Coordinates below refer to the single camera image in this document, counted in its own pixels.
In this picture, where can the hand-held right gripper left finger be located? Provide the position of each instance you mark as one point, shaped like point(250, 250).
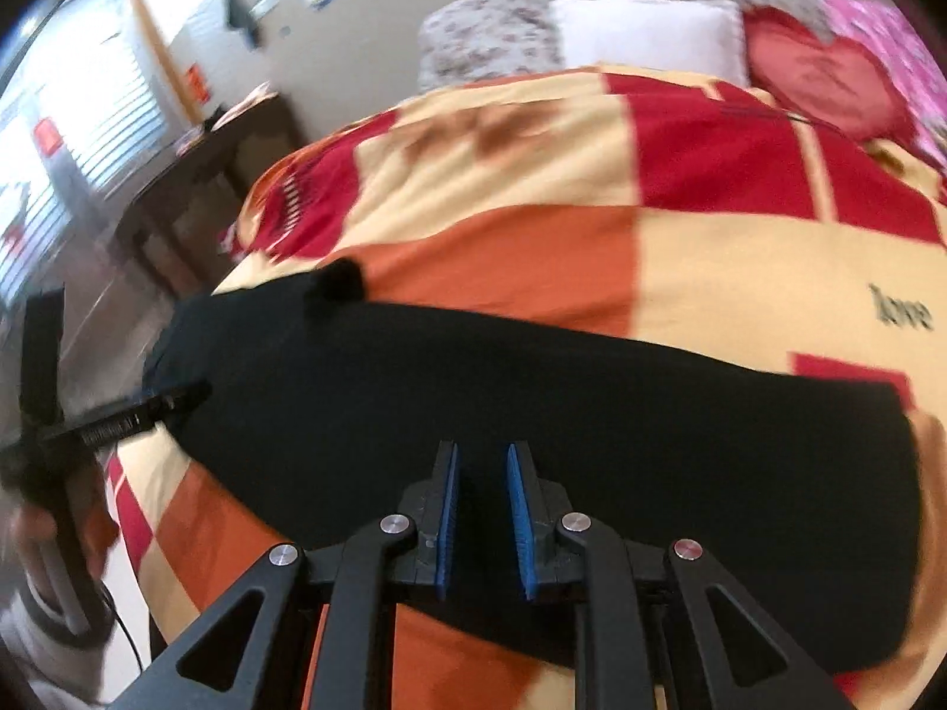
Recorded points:
point(446, 525)

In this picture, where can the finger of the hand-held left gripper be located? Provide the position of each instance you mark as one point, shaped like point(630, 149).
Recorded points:
point(140, 410)

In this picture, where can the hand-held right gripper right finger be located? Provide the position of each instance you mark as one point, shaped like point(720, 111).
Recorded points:
point(519, 525)

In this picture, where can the black pants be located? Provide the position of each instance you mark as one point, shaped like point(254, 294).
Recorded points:
point(518, 384)

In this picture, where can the person's left hand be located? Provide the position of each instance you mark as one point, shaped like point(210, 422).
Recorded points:
point(101, 525)

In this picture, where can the dark wooden table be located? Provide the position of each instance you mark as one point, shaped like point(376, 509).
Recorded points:
point(200, 177)

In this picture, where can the window blinds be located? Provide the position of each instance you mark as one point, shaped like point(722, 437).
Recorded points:
point(89, 111)

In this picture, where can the red orange checkered blanket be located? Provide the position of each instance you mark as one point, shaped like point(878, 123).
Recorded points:
point(562, 185)

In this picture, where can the grey floral quilt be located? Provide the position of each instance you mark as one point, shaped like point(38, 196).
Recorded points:
point(488, 22)

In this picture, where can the white pillow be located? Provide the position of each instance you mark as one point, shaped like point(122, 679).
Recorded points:
point(647, 37)

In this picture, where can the red heart cushion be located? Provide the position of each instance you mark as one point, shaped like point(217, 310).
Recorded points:
point(821, 78)

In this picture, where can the pink floral blanket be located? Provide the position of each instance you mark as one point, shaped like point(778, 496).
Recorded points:
point(899, 52)

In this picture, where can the orange wall sticker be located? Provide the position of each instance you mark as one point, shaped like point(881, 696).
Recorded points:
point(197, 83)

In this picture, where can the black wall fixture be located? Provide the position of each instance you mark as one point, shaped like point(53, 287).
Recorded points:
point(243, 15)

